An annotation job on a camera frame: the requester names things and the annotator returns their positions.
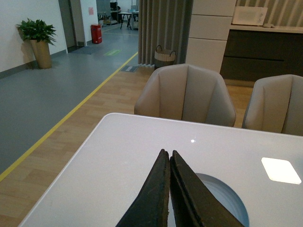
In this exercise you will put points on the dark kitchen counter cabinet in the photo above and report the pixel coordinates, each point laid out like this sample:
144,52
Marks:
252,55

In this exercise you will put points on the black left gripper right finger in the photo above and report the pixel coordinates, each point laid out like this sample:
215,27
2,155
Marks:
193,204

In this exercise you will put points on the beige chair on left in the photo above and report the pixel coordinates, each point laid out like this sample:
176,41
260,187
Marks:
189,93

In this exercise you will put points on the green potted plant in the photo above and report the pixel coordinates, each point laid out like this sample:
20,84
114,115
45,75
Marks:
37,30

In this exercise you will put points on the dark floor mat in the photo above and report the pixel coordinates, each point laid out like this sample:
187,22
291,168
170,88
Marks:
129,68

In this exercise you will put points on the beige chair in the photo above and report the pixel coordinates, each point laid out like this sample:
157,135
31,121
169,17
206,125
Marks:
276,105
189,93

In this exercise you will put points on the white tall cabinet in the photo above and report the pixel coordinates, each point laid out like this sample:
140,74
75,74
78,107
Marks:
209,30

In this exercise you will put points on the light blue round plate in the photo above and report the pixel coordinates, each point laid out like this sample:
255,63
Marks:
227,197

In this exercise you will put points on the woven basket with handles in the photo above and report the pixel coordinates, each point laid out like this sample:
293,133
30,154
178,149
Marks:
163,57

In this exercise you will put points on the beige chair on right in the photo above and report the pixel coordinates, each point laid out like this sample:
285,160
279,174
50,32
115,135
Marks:
276,105

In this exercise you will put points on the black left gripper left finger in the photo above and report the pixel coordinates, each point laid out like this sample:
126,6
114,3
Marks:
150,207

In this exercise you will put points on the grey pleated curtain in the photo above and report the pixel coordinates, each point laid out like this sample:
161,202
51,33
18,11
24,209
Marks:
165,23

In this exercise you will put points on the white microwave oven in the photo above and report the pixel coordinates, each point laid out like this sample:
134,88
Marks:
251,16

